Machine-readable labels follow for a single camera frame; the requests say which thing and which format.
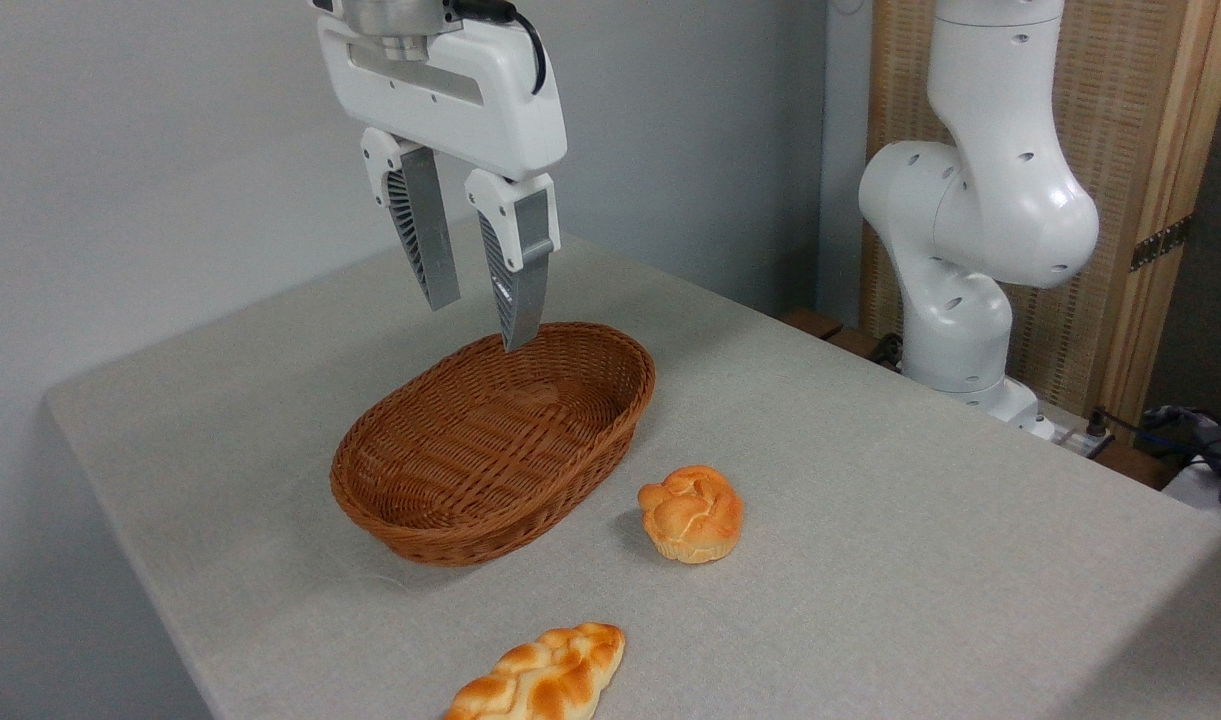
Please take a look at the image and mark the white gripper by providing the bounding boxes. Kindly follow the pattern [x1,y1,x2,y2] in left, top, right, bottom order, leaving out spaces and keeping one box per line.
[317,12,568,353]

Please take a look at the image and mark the round knotted bread roll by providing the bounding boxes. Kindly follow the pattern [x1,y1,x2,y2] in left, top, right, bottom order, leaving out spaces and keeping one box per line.
[638,465,745,565]

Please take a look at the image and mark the long braided bread loaf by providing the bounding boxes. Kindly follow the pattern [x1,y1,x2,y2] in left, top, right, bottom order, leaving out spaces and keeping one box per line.
[444,622,627,720]

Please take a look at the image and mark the brown wicker basket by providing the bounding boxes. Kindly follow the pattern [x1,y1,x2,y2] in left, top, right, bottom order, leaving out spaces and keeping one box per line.
[330,321,657,568]

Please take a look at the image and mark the grey tablecloth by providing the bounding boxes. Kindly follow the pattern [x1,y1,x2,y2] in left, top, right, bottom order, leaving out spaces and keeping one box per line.
[42,220,1221,720]

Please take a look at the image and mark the wooden rattan folding screen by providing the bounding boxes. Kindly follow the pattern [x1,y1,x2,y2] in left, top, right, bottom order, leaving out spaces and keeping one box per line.
[860,0,1221,431]

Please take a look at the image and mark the metal screen hinge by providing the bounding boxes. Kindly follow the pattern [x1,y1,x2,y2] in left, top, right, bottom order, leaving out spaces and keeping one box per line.
[1130,215,1193,273]

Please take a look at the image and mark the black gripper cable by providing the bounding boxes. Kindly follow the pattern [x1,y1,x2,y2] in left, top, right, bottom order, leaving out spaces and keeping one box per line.
[448,0,548,96]

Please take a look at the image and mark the black power cable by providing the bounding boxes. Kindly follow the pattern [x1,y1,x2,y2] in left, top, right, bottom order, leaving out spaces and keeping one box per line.
[1085,405,1221,471]

